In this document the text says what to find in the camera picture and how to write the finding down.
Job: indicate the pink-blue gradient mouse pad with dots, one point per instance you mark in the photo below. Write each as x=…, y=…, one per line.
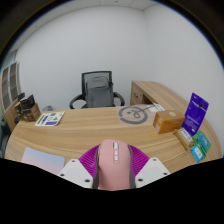
x=43, y=159

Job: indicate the black mesh office chair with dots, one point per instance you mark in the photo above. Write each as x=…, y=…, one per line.
x=96, y=72

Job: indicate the small tan labelled box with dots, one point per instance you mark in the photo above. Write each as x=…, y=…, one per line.
x=185, y=137

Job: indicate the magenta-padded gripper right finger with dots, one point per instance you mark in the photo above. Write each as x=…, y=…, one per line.
x=141, y=161

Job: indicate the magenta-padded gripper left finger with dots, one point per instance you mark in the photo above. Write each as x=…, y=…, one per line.
x=86, y=160

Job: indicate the pink computer mouse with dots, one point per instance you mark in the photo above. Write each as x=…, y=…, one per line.
x=115, y=166

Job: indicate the large brown cardboard box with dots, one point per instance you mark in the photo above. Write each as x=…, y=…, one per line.
x=30, y=110

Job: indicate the purple standing pouch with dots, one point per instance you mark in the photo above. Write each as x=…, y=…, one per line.
x=196, y=113

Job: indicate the blue packet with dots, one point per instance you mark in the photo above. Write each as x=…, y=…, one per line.
x=197, y=153

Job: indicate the green packet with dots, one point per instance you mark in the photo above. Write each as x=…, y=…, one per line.
x=204, y=141

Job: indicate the grey backpack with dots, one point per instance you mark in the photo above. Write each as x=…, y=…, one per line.
x=99, y=91

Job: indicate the white green sticker sheet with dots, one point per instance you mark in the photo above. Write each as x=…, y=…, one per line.
x=50, y=119

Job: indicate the orange-brown cardboard box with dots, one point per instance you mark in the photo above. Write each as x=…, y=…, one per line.
x=168, y=121

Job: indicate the small brown cardboard box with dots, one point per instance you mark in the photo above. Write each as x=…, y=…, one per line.
x=18, y=110

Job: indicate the wooden shelf unit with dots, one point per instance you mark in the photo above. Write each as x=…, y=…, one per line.
x=10, y=83

